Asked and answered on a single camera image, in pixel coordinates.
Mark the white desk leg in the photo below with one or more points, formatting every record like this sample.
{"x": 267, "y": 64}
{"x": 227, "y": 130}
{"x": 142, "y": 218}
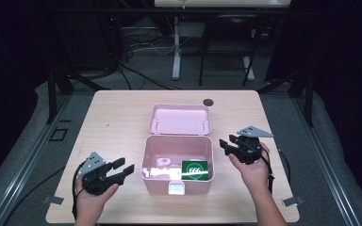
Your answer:
{"x": 249, "y": 67}
{"x": 176, "y": 59}

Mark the person's right hand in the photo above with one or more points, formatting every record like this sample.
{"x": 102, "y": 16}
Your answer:
{"x": 254, "y": 174}

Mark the person's left hand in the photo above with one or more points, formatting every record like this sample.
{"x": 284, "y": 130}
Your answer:
{"x": 91, "y": 202}

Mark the green card pack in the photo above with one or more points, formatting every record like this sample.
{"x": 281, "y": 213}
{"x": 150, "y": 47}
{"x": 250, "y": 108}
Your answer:
{"x": 194, "y": 170}

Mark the grey table edge clip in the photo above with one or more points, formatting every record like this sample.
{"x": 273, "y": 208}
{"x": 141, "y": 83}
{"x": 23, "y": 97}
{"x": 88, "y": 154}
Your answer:
{"x": 54, "y": 200}
{"x": 292, "y": 201}

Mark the pink storage box with lid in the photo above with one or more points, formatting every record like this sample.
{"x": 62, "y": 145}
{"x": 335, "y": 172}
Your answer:
{"x": 177, "y": 147}

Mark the black chair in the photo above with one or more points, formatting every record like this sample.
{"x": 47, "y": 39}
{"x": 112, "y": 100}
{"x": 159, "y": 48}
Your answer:
{"x": 229, "y": 22}

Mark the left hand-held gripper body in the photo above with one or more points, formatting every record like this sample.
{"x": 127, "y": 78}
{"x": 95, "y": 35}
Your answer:
{"x": 91, "y": 179}

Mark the aluminium floor rail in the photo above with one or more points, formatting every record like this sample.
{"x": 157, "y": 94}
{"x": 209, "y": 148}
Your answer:
{"x": 28, "y": 163}
{"x": 326, "y": 166}

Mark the dark round table grommet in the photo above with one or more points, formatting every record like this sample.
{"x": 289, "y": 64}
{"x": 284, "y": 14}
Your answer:
{"x": 208, "y": 102}

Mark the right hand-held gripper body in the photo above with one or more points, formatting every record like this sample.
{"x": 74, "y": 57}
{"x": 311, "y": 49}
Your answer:
{"x": 248, "y": 149}

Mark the black metal stand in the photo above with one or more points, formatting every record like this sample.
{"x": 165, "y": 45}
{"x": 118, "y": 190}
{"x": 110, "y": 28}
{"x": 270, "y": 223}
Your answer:
{"x": 309, "y": 100}
{"x": 52, "y": 97}

